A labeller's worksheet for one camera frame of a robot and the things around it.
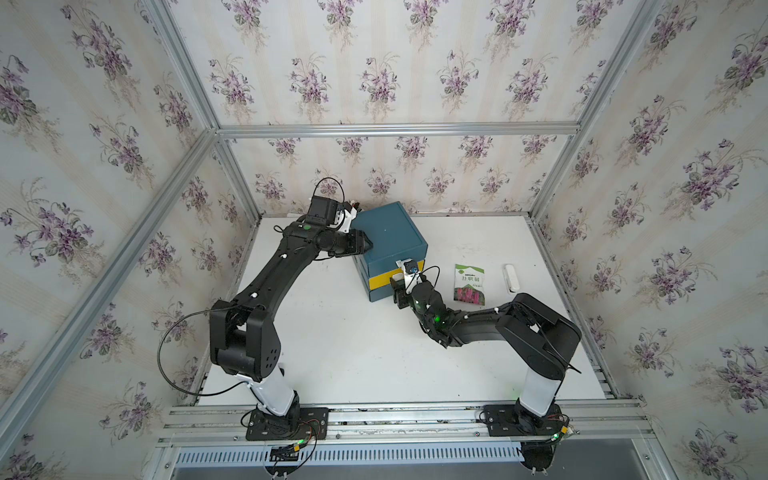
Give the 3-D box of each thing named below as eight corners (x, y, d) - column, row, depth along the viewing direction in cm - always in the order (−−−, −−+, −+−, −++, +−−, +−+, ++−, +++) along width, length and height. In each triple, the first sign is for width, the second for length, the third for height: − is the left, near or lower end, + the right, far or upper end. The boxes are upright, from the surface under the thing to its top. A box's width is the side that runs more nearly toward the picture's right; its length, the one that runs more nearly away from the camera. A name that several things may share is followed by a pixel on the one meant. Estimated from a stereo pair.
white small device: (507, 292, 100) (510, 287, 97) (503, 268, 106) (505, 263, 103) (517, 293, 99) (520, 288, 97) (512, 269, 106) (515, 264, 103)
